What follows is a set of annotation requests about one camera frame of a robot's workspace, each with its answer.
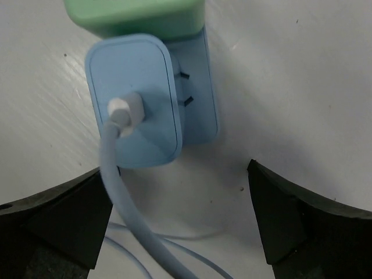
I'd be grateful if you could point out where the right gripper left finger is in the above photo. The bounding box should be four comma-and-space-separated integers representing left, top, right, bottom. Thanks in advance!
1, 169, 113, 278

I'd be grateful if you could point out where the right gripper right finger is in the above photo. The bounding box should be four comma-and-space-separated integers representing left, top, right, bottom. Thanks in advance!
248, 160, 371, 278

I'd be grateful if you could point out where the light blue charger with cable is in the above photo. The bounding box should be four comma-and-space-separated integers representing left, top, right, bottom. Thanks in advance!
85, 34, 194, 278

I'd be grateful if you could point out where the green plug adapter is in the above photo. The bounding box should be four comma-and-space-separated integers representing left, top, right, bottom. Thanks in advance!
63, 0, 205, 40

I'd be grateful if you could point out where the light blue power strip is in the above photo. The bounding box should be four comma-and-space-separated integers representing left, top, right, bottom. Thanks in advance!
165, 28, 219, 145

